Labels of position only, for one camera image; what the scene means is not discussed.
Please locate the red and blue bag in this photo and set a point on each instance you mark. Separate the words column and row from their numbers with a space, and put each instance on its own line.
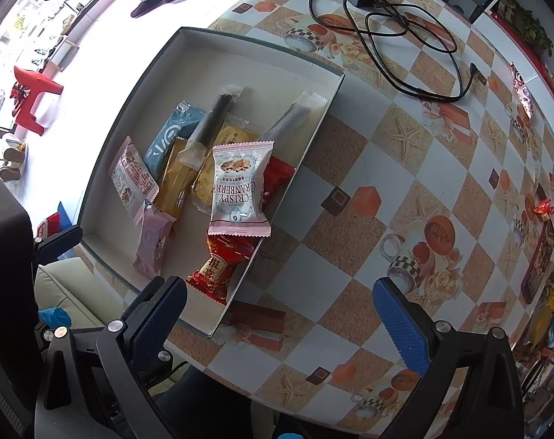
column 52, row 224

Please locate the beige shoes pair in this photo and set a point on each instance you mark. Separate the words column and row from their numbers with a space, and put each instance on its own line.
column 11, row 160

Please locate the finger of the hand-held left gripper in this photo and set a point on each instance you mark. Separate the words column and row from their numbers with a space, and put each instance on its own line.
column 61, row 240

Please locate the clear dark wafer roll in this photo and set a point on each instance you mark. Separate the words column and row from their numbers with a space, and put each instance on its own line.
column 212, row 121
column 288, row 119

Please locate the blue plastic bag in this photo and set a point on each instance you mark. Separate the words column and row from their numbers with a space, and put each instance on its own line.
column 55, row 318

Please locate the red cream label snack packet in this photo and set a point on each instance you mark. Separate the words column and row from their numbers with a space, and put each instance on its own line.
column 212, row 276

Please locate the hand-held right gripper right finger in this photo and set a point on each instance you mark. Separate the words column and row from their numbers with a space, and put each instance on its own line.
column 396, row 320

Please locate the green potted plant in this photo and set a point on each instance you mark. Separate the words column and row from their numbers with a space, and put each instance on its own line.
column 528, row 25

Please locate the pink patterned snack bag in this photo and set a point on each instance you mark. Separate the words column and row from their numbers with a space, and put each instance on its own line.
column 520, row 96

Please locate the pale pink snack packet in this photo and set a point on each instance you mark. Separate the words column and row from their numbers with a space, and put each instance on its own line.
column 151, row 240

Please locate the red white print snack packet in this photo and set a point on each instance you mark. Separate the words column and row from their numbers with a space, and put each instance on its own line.
column 277, row 176

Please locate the blue snack packet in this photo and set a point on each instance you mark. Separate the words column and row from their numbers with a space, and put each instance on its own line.
column 171, row 139

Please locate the golden brown snack packet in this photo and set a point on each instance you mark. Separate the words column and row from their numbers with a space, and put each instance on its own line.
column 174, row 187

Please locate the pale green seat cushion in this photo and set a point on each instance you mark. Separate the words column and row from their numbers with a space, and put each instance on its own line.
column 75, row 283

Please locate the pink white printed snack packet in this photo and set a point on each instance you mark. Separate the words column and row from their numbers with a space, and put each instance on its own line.
column 132, row 178

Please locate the grey cardboard box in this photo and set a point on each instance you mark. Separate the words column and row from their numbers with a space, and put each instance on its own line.
column 240, row 64

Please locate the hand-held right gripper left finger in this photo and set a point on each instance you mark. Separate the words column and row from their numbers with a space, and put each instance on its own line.
column 160, row 315

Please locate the pink white cranberry snack packet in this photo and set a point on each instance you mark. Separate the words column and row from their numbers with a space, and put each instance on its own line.
column 238, row 192

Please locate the red plastic stool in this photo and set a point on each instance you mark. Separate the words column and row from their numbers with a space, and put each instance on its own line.
column 32, row 84

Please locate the red pyramid snack packet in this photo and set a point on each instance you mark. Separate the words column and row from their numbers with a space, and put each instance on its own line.
column 543, row 209

